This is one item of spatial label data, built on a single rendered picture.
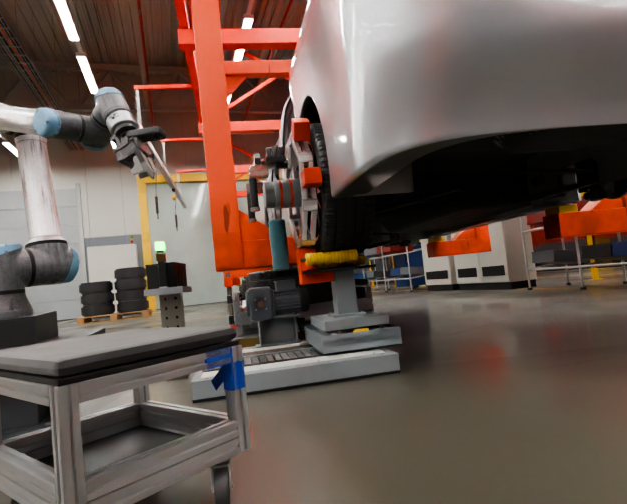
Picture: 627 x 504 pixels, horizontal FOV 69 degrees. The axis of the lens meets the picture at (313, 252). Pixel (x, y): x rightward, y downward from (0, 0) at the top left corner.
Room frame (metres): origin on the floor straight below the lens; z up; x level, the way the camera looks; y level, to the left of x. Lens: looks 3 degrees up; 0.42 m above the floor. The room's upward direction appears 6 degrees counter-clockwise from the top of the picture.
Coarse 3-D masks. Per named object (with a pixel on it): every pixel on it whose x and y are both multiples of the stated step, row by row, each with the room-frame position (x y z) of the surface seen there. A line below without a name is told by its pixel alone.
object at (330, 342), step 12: (384, 324) 2.24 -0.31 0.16; (312, 336) 2.23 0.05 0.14; (324, 336) 1.99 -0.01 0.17; (336, 336) 1.99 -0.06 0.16; (348, 336) 2.00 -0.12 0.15; (360, 336) 2.01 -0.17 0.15; (372, 336) 2.02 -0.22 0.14; (384, 336) 2.03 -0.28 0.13; (396, 336) 2.04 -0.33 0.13; (324, 348) 1.98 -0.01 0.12; (336, 348) 1.99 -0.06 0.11; (348, 348) 2.00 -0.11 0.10; (360, 348) 2.01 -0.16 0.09
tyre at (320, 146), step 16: (320, 128) 2.03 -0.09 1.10; (320, 144) 1.95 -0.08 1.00; (320, 160) 1.93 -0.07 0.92; (336, 208) 1.96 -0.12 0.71; (352, 208) 1.97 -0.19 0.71; (368, 208) 1.99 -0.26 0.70; (336, 224) 2.00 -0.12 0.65; (352, 224) 2.01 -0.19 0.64; (368, 224) 2.03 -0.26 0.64; (320, 240) 2.10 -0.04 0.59; (336, 240) 2.06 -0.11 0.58; (352, 240) 2.10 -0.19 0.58; (368, 240) 2.11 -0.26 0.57
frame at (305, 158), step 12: (288, 144) 2.22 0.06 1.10; (300, 144) 2.19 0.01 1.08; (300, 156) 1.96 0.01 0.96; (312, 156) 1.98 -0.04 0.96; (300, 168) 1.96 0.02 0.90; (300, 180) 1.98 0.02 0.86; (312, 192) 1.97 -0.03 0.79; (312, 204) 1.97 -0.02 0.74; (300, 216) 2.46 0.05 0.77; (312, 216) 2.02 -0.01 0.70; (300, 228) 2.40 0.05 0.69; (312, 228) 2.06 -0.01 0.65; (300, 240) 2.14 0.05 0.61; (312, 240) 2.11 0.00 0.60
